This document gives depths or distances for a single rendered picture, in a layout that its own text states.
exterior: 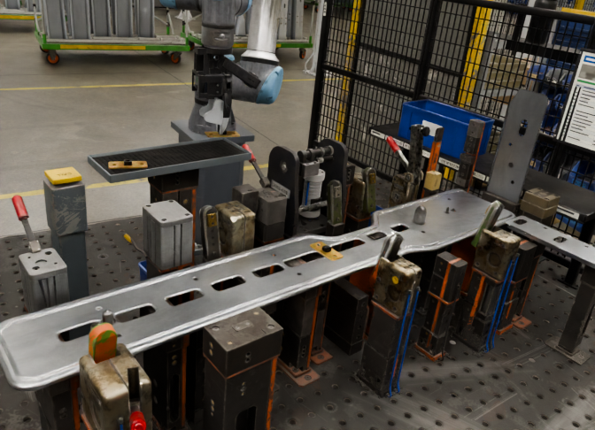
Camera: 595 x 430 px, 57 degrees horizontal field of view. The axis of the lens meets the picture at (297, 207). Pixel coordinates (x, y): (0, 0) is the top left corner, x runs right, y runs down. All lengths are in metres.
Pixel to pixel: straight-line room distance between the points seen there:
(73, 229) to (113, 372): 0.51
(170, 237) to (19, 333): 0.33
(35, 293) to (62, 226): 0.21
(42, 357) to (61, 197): 0.39
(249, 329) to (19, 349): 0.38
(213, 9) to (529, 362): 1.21
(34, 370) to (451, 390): 0.95
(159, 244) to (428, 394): 0.74
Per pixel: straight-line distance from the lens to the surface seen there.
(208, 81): 1.34
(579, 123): 2.03
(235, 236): 1.28
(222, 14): 1.32
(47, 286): 1.15
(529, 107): 1.78
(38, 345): 1.05
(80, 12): 8.07
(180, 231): 1.20
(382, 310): 1.29
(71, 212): 1.29
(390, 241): 1.22
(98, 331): 0.89
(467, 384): 1.52
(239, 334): 0.99
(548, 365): 1.69
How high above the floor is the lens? 1.64
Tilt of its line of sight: 25 degrees down
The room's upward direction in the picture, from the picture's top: 6 degrees clockwise
